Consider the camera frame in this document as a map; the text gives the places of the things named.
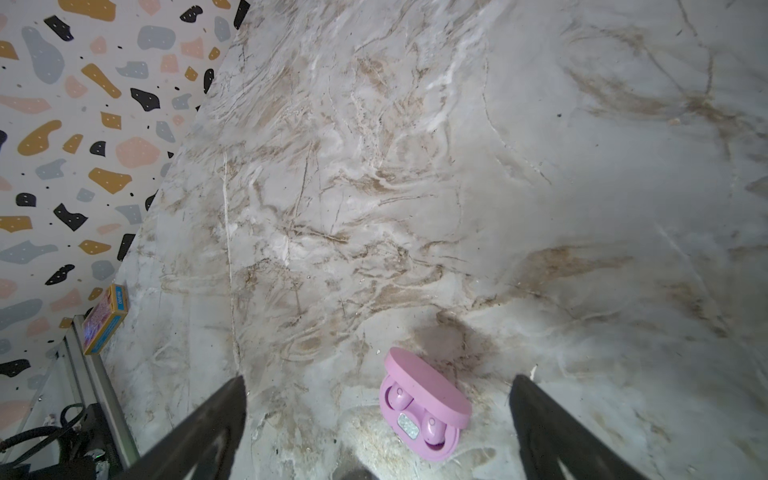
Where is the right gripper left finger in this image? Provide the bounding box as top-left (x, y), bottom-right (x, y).
top-left (117, 376), bottom-right (247, 479)

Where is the pink earbud charging case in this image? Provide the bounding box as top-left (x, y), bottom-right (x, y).
top-left (379, 347), bottom-right (472, 462)

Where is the pink earbud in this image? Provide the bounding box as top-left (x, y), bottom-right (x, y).
top-left (421, 414), bottom-right (447, 450)
top-left (385, 384), bottom-right (414, 411)

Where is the colourful packet at wall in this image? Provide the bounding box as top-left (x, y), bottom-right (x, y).
top-left (82, 284), bottom-right (130, 355)

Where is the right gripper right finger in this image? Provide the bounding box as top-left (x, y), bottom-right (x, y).
top-left (509, 375), bottom-right (644, 479)

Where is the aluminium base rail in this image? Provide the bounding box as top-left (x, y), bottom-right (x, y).
top-left (13, 315), bottom-right (140, 479)

